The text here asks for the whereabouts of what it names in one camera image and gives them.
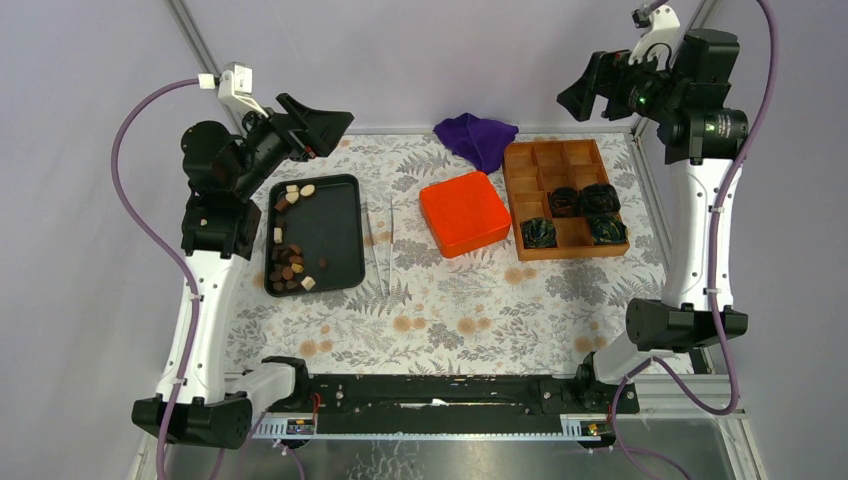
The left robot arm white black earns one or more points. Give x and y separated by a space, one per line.
192 404

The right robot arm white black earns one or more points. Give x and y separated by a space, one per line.
702 140

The white handled metal tongs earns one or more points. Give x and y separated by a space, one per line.
380 230

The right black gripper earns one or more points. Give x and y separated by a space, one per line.
610 71

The purple cloth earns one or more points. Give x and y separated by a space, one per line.
481 141

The dark rolled tie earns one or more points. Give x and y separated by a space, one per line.
538 233
564 202
607 230
598 199

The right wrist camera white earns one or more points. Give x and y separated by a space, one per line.
659 24

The floral patterned table mat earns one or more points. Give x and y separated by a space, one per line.
485 312

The black plastic tray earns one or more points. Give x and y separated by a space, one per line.
314 228

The wooden compartment organizer box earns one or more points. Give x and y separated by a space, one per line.
531 171

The dark rolled tie left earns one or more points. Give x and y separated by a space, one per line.
538 233

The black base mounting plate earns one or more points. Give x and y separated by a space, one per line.
463 406

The dark rolled tie back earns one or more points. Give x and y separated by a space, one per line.
598 199

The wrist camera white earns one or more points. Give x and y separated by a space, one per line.
659 24
234 89

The orange box lid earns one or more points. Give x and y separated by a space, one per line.
464 214

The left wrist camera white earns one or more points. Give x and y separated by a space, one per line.
234 89

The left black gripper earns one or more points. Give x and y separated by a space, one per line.
323 126

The dark rolled tie middle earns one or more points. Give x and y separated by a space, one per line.
564 202

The tan cube chocolate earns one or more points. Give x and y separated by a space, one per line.
308 283

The dark rolled tie right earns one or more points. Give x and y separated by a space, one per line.
607 230

